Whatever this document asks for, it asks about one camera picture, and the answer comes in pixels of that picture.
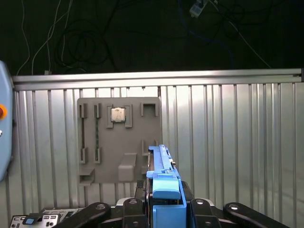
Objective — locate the pale blue teach pendant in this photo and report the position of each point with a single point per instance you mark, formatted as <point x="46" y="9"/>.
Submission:
<point x="6" y="142"/>

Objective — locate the grey parts rack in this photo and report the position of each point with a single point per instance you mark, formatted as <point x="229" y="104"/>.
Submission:
<point x="118" y="142"/>

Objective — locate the silver CPU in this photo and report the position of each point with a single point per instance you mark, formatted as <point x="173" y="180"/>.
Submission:
<point x="118" y="114"/>

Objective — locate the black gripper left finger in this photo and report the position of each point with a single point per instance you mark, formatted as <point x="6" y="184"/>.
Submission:
<point x="133" y="213"/>

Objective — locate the white power adapter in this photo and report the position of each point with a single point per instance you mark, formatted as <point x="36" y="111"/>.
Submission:
<point x="197" y="9"/>

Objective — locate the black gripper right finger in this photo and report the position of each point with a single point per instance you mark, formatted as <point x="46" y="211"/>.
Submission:
<point x="202" y="213"/>

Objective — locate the green RAM stick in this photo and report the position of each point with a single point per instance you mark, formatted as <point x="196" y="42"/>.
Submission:
<point x="97" y="135"/>

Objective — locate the black PC case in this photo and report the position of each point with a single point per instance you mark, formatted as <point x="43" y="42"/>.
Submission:
<point x="51" y="219"/>

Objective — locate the hard disk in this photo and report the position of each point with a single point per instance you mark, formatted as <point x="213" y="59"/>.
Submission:
<point x="166" y="185"/>

